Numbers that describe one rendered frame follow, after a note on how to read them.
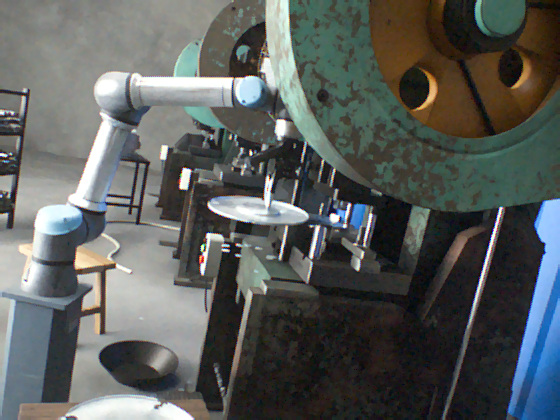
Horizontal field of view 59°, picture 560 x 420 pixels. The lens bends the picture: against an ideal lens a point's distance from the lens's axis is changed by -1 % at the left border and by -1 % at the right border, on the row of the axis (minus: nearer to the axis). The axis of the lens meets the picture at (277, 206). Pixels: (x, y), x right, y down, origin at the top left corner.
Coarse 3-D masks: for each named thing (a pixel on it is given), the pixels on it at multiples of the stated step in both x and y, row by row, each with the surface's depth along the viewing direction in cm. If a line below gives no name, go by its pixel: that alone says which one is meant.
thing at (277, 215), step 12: (216, 204) 143; (228, 204) 146; (240, 204) 148; (252, 204) 148; (264, 204) 153; (276, 204) 155; (228, 216) 132; (240, 216) 134; (252, 216) 136; (264, 216) 138; (276, 216) 140; (288, 216) 142; (300, 216) 145
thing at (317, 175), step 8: (312, 160) 150; (320, 160) 144; (312, 168) 149; (320, 168) 143; (328, 168) 143; (312, 176) 149; (320, 176) 143; (328, 176) 144; (336, 176) 142; (344, 176) 142; (328, 184) 144; (336, 184) 142; (344, 184) 143; (352, 184) 143; (360, 192) 145; (368, 192) 145
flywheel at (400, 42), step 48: (384, 0) 102; (432, 0) 104; (480, 0) 94; (528, 0) 110; (384, 48) 104; (432, 48) 107; (480, 48) 98; (528, 48) 112; (432, 96) 110; (480, 96) 112; (528, 96) 115
